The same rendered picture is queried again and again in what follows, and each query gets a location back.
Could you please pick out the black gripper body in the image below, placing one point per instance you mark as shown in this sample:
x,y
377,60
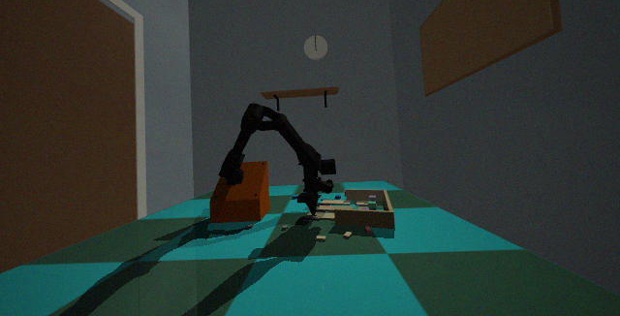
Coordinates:
x,y
311,195

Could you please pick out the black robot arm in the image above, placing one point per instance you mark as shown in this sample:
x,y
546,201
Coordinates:
x,y
308,157

